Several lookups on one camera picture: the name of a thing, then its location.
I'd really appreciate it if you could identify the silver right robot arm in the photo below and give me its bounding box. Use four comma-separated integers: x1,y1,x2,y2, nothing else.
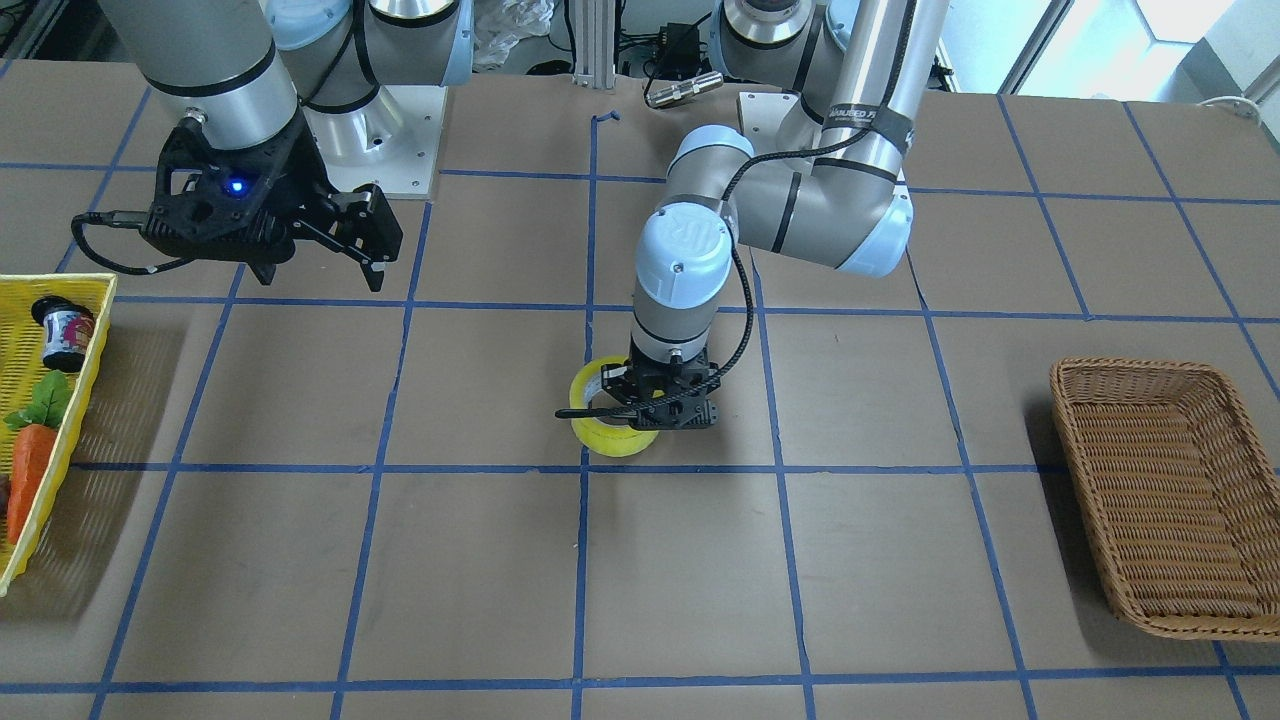
70,1,474,292

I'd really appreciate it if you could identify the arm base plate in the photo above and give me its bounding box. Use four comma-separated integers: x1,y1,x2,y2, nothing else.
303,85,449,201
739,90,913,201

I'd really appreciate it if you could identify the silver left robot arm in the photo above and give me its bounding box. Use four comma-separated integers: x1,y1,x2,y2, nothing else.
562,1,948,430

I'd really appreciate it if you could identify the small printed can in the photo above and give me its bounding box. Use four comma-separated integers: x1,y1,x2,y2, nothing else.
29,295,96,374

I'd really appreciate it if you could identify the aluminium frame post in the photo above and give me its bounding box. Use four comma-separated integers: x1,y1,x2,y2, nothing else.
566,1,620,94

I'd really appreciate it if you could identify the yellow plastic basket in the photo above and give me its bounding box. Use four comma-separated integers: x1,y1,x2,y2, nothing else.
1,273,116,594

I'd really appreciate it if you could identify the orange toy carrot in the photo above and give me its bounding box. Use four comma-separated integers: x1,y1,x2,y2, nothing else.
4,370,72,544

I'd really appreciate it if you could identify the brown wicker basket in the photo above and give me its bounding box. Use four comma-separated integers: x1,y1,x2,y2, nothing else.
1050,357,1279,643

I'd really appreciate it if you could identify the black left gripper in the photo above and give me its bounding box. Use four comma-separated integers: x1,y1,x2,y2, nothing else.
600,350,721,430

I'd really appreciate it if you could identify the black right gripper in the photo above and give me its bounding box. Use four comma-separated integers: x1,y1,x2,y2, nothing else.
140,115,404,293

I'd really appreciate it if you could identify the yellow tape roll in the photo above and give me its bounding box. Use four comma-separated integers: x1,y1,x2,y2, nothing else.
568,355,659,457

